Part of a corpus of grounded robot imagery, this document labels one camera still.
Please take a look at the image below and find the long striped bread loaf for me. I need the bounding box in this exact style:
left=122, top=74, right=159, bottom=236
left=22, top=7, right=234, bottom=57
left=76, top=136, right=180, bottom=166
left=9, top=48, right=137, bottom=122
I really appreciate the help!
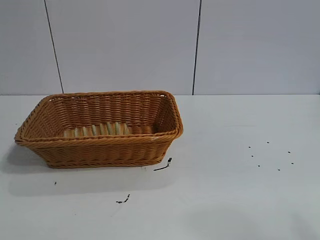
left=62, top=121, right=131, bottom=138

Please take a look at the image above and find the brown woven wicker basket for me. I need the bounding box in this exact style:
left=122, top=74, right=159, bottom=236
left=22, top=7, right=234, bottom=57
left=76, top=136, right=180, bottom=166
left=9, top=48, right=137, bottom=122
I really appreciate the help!
left=14, top=90, right=184, bottom=169

